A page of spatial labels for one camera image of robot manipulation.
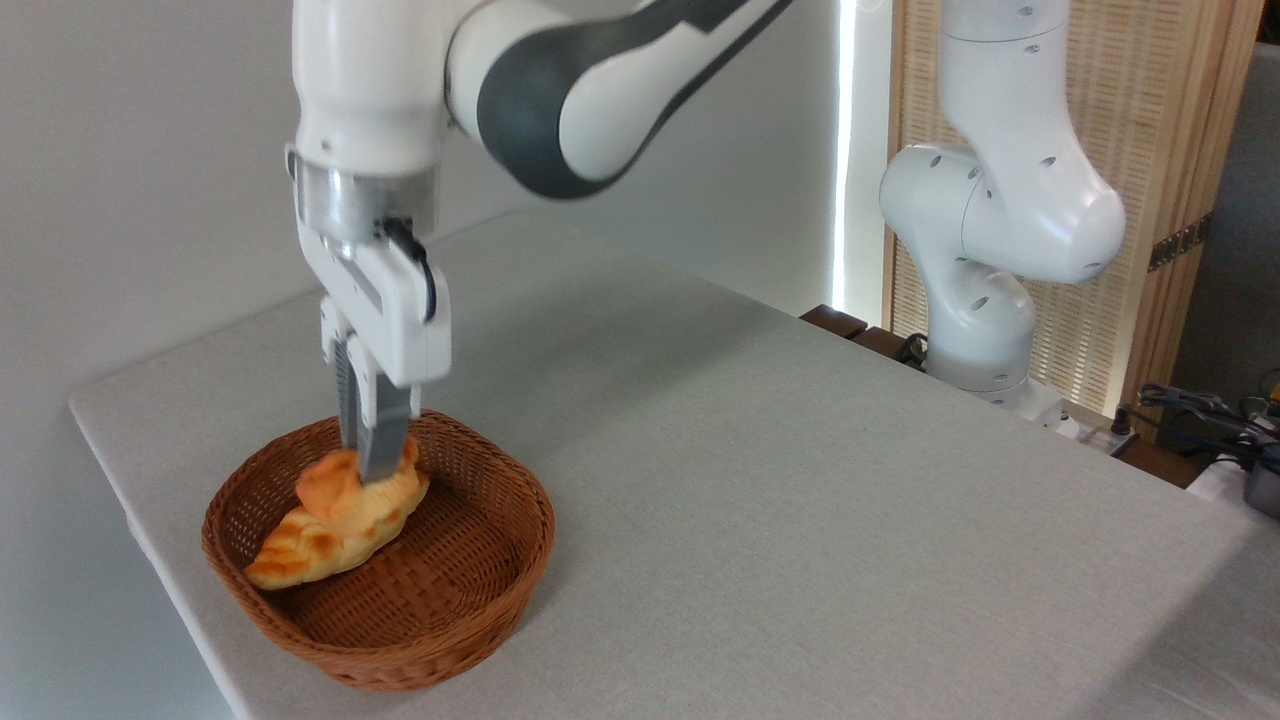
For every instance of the brown wicker basket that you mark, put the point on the brown wicker basket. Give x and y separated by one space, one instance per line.
460 610

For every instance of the grey metal device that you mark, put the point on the grey metal device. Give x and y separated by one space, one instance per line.
1264 488

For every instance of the round orange muffin bread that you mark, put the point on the round orange muffin bread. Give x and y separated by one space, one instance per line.
330 490

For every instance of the dark wooden block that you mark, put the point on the dark wooden block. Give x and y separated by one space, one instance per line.
834 320
880 345

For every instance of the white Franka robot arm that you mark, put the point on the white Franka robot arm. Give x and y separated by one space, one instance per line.
380 80

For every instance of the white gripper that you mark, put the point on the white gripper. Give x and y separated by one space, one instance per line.
395 320

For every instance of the wooden slat folding screen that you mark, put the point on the wooden slat folding screen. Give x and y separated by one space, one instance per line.
1150 120

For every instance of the grey tablecloth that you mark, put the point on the grey tablecloth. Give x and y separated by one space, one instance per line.
800 550

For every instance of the long braided bread loaf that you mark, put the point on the long braided bread loaf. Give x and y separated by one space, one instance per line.
300 550

